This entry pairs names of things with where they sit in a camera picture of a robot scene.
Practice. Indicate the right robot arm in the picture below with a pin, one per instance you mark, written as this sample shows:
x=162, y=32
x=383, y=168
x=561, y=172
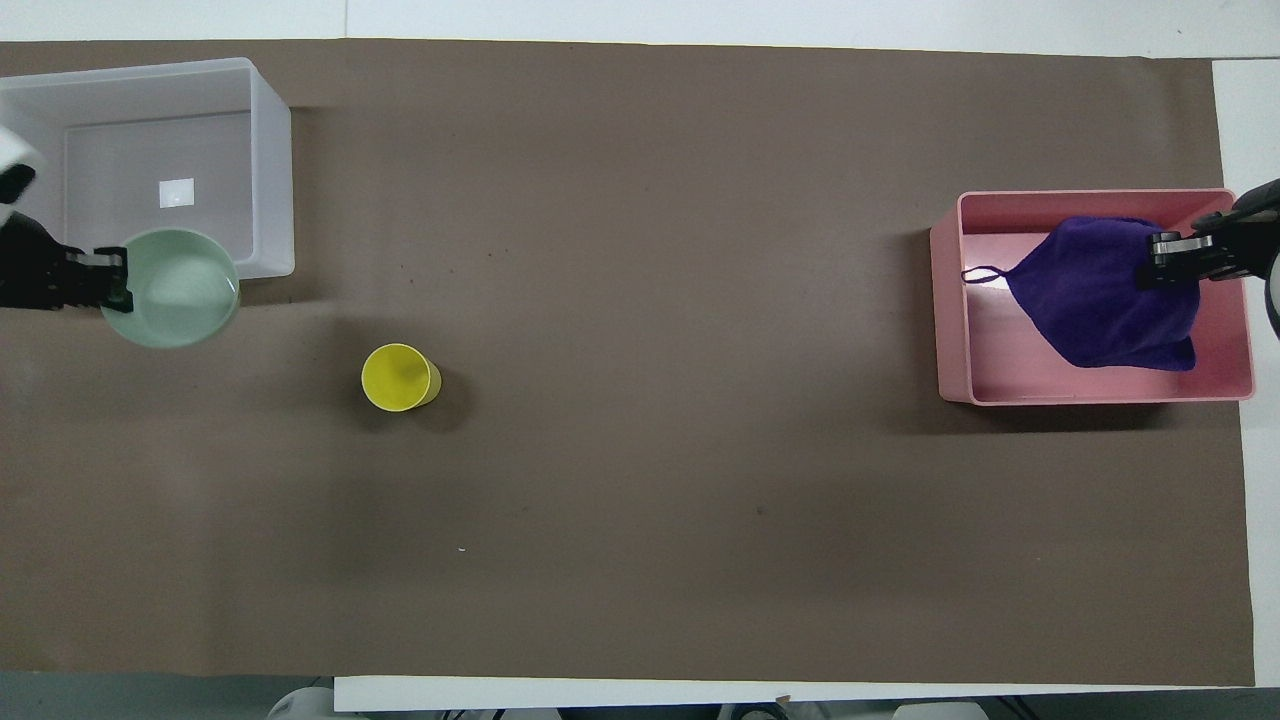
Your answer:
x=1276, y=292

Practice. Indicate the pale green bowl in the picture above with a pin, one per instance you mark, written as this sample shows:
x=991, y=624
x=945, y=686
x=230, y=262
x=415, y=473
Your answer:
x=180, y=295

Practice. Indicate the purple cloth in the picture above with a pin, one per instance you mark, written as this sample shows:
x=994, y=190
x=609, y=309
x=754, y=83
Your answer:
x=1090, y=300

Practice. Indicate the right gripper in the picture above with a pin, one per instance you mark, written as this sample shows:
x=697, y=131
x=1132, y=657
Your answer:
x=1258, y=240

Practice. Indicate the clear plastic storage box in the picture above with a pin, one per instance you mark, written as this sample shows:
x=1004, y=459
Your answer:
x=265, y=170

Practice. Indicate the yellow cup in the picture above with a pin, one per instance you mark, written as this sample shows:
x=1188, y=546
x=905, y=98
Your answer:
x=398, y=378

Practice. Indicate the white label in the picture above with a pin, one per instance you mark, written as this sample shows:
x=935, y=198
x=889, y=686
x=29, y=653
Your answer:
x=177, y=193

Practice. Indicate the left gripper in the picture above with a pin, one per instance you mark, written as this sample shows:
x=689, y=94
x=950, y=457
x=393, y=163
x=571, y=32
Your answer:
x=28, y=270

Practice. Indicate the pink plastic box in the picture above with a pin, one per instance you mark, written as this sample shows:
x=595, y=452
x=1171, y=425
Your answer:
x=985, y=340

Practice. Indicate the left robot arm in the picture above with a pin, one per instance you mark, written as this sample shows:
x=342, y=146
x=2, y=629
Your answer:
x=14, y=150

